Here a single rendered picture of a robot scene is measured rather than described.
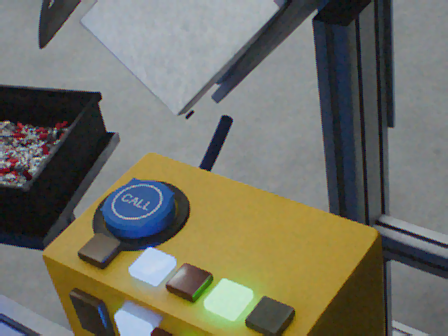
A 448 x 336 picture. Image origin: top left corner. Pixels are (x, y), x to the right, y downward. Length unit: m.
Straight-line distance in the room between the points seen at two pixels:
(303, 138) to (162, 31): 1.47
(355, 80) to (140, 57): 0.28
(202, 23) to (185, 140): 1.51
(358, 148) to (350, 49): 0.14
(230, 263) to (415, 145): 1.78
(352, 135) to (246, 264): 0.59
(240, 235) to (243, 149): 1.78
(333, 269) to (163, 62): 0.41
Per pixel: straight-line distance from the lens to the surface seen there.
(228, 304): 0.41
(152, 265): 0.43
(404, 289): 1.84
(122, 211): 0.46
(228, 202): 0.47
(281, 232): 0.44
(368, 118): 1.03
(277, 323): 0.40
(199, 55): 0.79
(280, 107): 2.36
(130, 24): 0.80
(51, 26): 0.96
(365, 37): 0.96
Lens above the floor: 1.38
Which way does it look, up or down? 40 degrees down
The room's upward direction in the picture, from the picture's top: 10 degrees counter-clockwise
